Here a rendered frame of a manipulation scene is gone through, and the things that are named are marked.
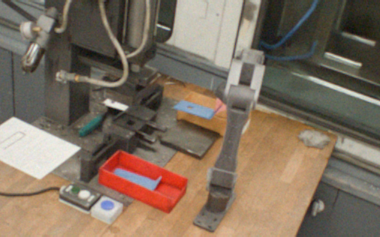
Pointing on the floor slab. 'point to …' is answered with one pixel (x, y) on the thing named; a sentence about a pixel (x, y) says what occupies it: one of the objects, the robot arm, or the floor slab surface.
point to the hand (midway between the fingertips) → (215, 111)
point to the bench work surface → (131, 224)
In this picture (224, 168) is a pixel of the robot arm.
